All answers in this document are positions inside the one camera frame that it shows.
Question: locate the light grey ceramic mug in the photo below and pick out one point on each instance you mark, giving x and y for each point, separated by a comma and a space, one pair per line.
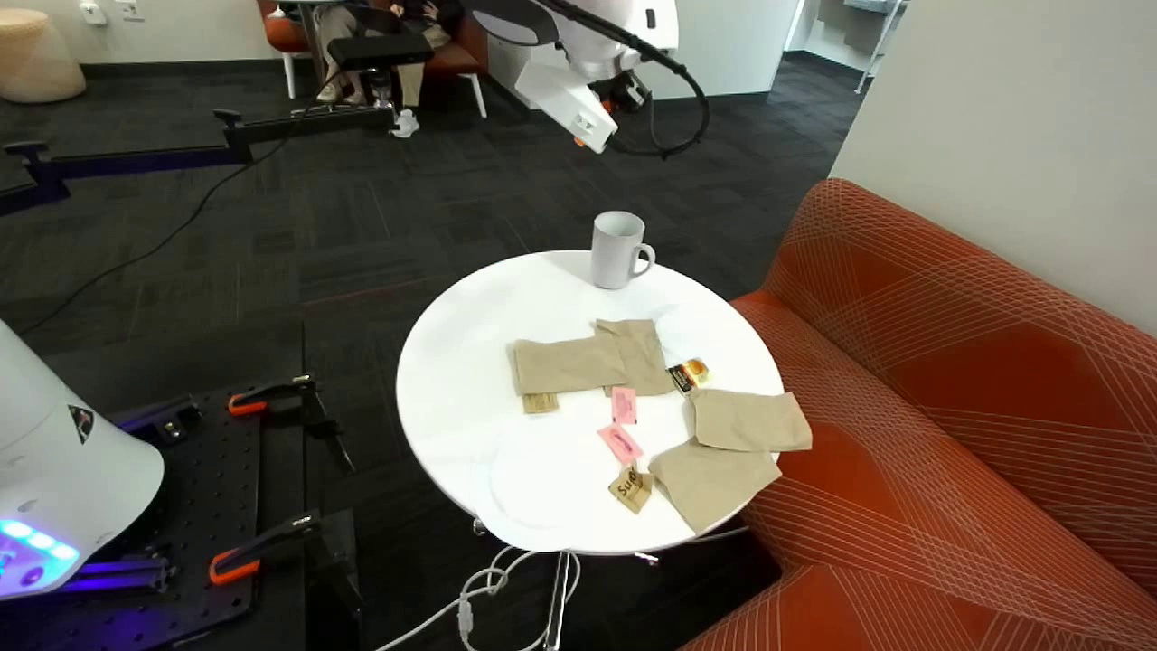
617, 251

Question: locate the black long stand bar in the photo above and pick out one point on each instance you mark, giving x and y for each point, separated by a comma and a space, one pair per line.
183, 154

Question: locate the white wall outlet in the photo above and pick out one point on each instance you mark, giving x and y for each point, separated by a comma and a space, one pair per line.
127, 9
91, 12

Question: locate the orange patterned corner sofa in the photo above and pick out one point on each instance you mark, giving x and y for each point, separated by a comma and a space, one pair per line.
964, 457

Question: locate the pink sweetener packet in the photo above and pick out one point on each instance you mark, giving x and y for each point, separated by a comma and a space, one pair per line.
624, 405
618, 445

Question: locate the beige round ottoman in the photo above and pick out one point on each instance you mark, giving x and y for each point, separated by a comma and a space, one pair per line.
38, 60

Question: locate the black padded seat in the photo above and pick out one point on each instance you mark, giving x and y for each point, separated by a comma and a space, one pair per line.
382, 49

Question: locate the orange chair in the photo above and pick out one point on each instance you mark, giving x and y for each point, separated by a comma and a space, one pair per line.
465, 55

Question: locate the large beige paper napkin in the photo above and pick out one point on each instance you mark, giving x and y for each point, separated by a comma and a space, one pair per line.
597, 361

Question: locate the beige folded paper napkin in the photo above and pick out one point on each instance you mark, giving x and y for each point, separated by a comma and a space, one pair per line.
710, 483
745, 422

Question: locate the seated person's legs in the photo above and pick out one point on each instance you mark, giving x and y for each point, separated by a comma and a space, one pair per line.
406, 113

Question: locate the dark gold foil packet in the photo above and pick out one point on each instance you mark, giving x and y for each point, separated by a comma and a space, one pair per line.
687, 372

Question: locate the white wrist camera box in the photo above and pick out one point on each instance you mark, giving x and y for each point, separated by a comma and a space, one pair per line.
569, 103

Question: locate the tan sugar packet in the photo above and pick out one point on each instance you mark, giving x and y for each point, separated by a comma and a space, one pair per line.
539, 401

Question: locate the brown sugar packet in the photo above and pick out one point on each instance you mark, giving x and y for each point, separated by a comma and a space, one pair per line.
632, 490

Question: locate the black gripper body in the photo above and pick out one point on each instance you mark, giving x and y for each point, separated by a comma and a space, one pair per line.
627, 93

